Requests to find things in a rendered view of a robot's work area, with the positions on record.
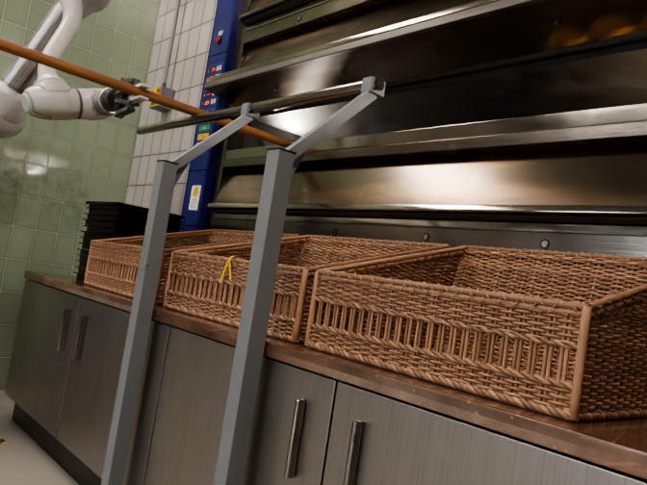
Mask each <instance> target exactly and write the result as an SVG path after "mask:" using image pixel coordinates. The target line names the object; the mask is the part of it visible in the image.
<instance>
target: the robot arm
mask: <svg viewBox="0 0 647 485"><path fill-rule="evenodd" d="M109 3H110V0H57V1H56V2H55V4H54V5H53V7H52V8H51V9H50V11H49V12H48V14H47V15H46V17H45V18H44V19H43V20H42V22H41V23H40V25H39V26H38V27H37V29H36V30H35V31H34V33H33V34H32V36H31V37H30V38H29V40H28V41H27V43H26V44H25V45H24V46H25V47H27V48H30V49H33V50H36V51H39V52H41V53H43V54H46V55H49V56H52V57H55V58H58V59H60V58H61V56H62V55H63V53H64V52H65V50H66V49H67V47H68V46H69V45H70V44H71V42H72V41H73V39H74V38H75V36H76V35H77V33H78V32H79V30H80V27H81V24H82V19H84V18H86V17H88V16H89V15H90V14H92V13H97V12H100V11H103V10H104V9H105V8H107V6H108V5H109ZM120 81H122V82H125V83H128V84H131V85H134V86H136V87H139V88H142V89H150V88H151V86H149V85H146V84H144V83H141V80H138V79H136V78H126V79H125V78H123V77H121V79H120ZM32 85H34V86H33V87H32ZM130 95H131V94H128V93H125V92H122V91H119V90H116V89H111V88H105V89H96V88H92V89H71V88H70V86H69V85H68V84H67V83H66V81H65V80H64V79H63V78H60V77H59V76H58V74H57V71H56V69H55V68H52V67H49V66H46V65H43V64H38V63H35V62H32V61H29V60H26V59H23V58H21V57H18V56H17V57H16V58H15V59H14V61H13V63H12V64H11V65H10V67H9V68H8V70H7V71H6V72H5V74H4V75H3V77H2V78H1V79H0V139H6V138H12V137H14V136H17V135H18V134H19V133H20V132H21V131H22V130H23V128H24V126H25V122H26V114H25V113H28V115H31V116H33V117H36V118H40V119H47V120H71V119H85V120H91V121H94V120H102V119H106V118H108V117H110V116H112V115H114V116H115V117H118V118H123V117H124V116H125V115H129V114H131V113H133V112H134V111H136V109H135V106H136V107H139V106H140V104H141V102H143V101H147V100H148V99H149V98H147V97H144V96H141V95H138V96H134V97H130V100H128V96H130ZM126 106H127V107H126Z"/></svg>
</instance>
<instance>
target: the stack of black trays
mask: <svg viewBox="0 0 647 485"><path fill-rule="evenodd" d="M86 204H89V207H86V208H88V209H89V213H84V214H86V215H88V217H87V219H85V218H82V219H83V220H85V221H86V222H85V224H86V225H84V226H87V231H81V232H85V233H84V237H80V238H83V242H79V243H82V244H83V245H82V248H84V249H80V248H77V249H79V250H81V252H80V254H81V255H80V254H76V255H79V256H80V259H79V260H80V261H79V260H76V261H78V262H80V263H79V267H76V268H79V269H78V272H75V271H74V273H77V278H79V279H83V280H84V278H85V273H86V267H87V262H88V257H89V252H90V251H89V250H87V249H90V246H91V241H92V240H100V239H101V240H103V239H113V238H124V237H135V236H144V232H145V226H146V221H147V215H148V210H149V209H148V208H144V207H140V206H135V205H130V204H126V203H121V202H106V201H86ZM136 209H137V210H136ZM181 219H185V217H184V216H179V215H176V214H171V213H169V217H168V228H167V233H176V232H179V229H183V228H182V227H180V223H185V222H183V221H181Z"/></svg>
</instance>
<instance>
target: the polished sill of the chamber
mask: <svg viewBox="0 0 647 485"><path fill-rule="evenodd" d="M639 121H647V103H641V104H632V105H624V106H615V107H606V108H599V109H590V110H581V111H573V112H564V113H556V114H547V115H531V116H522V117H514V118H506V119H497V120H488V121H481V122H472V123H463V124H455V125H446V126H438V127H429V128H421V129H412V130H403V131H396V132H387V133H378V134H370V135H361V136H353V137H344V138H336V139H327V140H320V141H319V142H318V143H316V144H315V145H314V146H312V147H311V148H310V149H308V150H307V151H306V152H317V151H327V150H338V149H348V148H358V147H369V146H380V145H390V144H400V143H411V142H421V141H432V140H452V139H462V138H472V137H483V136H494V135H504V134H514V133H525V132H535V131H546V130H556V129H566V128H577V127H587V126H598V125H609V124H619V123H629V122H639ZM290 145H291V143H285V144H278V145H269V146H260V147H251V148H243V149H235V150H226V153H225V160H233V159H243V158H254V157H265V156H267V154H268V150H267V148H275V147H282V148H287V147H288V146H290Z"/></svg>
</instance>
